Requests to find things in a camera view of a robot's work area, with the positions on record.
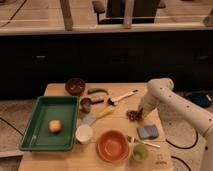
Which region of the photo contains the green cucumber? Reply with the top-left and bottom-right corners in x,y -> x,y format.
87,88 -> 108,95

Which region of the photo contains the green cup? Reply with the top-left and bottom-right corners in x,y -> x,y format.
132,144 -> 148,162

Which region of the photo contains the black office chair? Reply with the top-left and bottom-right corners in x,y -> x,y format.
92,0 -> 166,25

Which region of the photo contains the dark red grape bunch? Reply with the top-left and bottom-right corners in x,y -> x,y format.
126,110 -> 142,121

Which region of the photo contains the blue object on floor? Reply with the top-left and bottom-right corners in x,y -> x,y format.
187,92 -> 212,108

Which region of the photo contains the dark red bowl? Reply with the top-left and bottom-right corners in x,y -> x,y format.
65,78 -> 85,96

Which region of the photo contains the white dish brush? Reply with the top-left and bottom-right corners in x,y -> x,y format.
107,89 -> 137,106

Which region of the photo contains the white paper cup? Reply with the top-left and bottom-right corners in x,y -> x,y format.
75,124 -> 93,144

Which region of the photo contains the apple in tray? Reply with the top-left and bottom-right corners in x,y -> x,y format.
49,120 -> 63,133

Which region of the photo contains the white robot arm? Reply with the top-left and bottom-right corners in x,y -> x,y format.
138,78 -> 213,171

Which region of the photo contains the blue sponge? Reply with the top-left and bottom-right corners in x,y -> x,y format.
137,125 -> 159,140

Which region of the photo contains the green plastic tray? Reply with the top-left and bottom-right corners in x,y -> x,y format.
19,96 -> 79,151

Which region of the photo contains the black cable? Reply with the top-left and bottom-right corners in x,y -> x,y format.
165,131 -> 200,150

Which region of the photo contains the orange bowl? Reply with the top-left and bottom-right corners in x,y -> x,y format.
96,130 -> 130,163

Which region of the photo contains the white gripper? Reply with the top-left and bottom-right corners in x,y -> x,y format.
138,92 -> 159,119

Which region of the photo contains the silver fork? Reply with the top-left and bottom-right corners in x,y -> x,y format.
127,135 -> 160,148

